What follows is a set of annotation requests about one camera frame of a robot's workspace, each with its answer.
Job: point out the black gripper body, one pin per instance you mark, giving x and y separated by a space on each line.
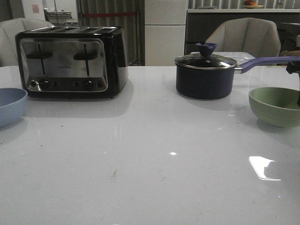
294 67

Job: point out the green bowl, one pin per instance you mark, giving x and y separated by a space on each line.
276 106

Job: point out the blue bowl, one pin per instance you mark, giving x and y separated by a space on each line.
13 102

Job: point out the beige armchair right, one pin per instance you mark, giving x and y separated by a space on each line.
257 37

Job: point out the beige armchair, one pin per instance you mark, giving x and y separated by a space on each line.
8 31
257 37

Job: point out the clear plastic container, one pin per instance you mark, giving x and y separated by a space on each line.
238 56

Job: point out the fruit plate on counter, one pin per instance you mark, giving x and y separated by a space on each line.
249 4

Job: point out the glass pot lid blue knob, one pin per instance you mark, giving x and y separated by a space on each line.
205 59

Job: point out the dark blue saucepan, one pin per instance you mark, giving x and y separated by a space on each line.
208 84

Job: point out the grey counter cabinet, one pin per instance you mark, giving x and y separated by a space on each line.
201 23

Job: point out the white refrigerator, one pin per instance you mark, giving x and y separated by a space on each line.
165 24

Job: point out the red barrier tape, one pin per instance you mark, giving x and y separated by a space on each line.
110 14

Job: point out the black chrome four-slot toaster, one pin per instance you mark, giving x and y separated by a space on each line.
72 62

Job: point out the beige armchair left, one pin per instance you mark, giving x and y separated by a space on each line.
8 31

